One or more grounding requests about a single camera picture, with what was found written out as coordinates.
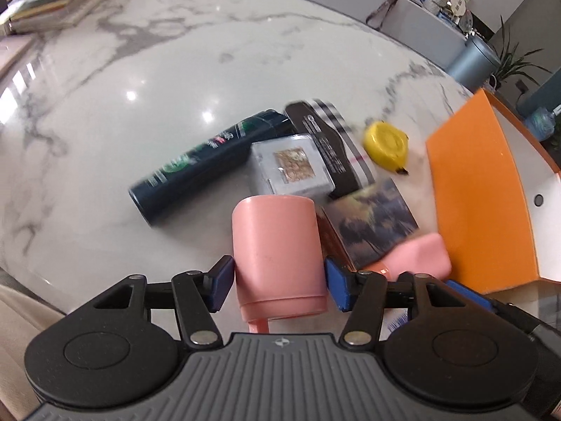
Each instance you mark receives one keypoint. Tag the plaid and black case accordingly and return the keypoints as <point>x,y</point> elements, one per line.
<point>337,140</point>

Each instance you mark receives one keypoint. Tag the pink plastic cup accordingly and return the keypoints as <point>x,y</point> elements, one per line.
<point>276,254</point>

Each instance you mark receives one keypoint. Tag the stack of books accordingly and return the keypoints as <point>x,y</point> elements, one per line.
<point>57,0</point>

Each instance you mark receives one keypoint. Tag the clear plastic box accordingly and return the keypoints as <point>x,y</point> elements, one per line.
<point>289,166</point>

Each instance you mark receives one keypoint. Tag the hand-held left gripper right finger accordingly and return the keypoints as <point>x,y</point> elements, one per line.
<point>335,283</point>

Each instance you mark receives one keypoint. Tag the illustrated card box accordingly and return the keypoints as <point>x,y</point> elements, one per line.
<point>372,223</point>

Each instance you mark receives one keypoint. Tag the grey trash can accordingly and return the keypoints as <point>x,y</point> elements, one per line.
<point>473,63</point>

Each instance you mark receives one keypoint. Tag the lotion tube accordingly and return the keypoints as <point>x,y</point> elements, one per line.
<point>420,256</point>

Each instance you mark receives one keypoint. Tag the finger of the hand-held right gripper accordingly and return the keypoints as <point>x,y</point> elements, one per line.
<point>475,298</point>

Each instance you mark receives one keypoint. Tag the white Vaseline tube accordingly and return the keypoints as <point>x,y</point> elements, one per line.
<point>398,320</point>

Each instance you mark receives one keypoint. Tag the blue water jug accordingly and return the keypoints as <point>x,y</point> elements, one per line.
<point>543,123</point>

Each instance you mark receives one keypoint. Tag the green potted plant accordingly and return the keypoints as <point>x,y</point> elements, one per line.
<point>512,63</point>

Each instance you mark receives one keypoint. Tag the beige cloth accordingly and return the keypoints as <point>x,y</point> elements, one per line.
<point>22,351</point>

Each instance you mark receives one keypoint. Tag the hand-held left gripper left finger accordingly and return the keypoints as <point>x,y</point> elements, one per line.
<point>221,280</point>

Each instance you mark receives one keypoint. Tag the dark green spray can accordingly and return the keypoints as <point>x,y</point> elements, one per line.
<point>193,171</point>

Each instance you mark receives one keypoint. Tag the orange storage box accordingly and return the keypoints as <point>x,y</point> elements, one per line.
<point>473,184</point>

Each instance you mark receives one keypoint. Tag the yellow tape measure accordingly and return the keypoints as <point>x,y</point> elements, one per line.
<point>383,140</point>

